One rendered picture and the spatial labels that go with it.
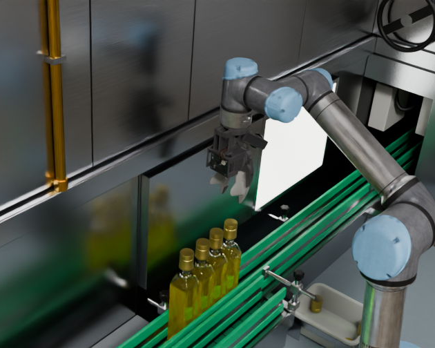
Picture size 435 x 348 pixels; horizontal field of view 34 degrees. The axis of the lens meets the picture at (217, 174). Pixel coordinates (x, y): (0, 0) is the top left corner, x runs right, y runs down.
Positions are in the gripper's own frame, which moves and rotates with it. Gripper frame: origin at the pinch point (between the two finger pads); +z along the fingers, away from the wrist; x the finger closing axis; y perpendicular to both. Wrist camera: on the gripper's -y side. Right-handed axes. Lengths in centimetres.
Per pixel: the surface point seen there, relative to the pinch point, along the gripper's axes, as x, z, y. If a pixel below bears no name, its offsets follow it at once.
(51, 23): -9, -50, 45
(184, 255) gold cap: 2.0, 9.0, 18.5
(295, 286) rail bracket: 14.4, 28.4, -13.0
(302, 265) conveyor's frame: 3, 38, -33
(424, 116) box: -2, 12, -107
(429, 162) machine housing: 7, 24, -98
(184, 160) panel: -11.3, -6.7, 6.7
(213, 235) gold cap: 0.7, 9.4, 7.2
